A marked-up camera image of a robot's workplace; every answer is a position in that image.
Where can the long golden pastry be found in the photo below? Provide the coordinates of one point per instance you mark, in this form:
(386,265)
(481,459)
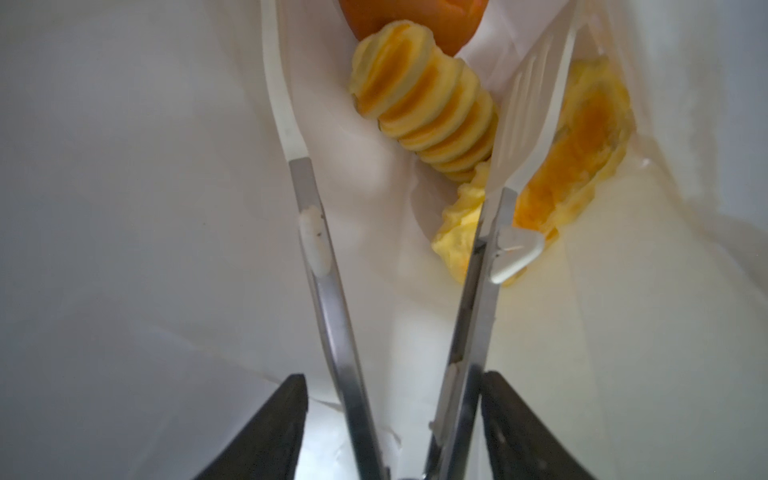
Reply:
(594,129)

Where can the ridged spiral bread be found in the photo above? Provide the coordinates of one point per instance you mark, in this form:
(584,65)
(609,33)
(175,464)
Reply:
(432,104)

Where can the round brown bun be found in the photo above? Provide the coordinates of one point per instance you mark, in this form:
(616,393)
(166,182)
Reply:
(453,22)

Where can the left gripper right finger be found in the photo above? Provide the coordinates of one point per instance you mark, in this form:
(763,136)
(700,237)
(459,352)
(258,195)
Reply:
(519,444)

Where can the floral paper bag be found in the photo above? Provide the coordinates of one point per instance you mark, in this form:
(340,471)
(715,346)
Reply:
(153,292)

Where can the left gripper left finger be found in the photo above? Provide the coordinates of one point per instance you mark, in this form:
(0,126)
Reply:
(269,444)

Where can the white kitchen tongs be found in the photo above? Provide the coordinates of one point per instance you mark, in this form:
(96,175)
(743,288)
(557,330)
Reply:
(528,122)

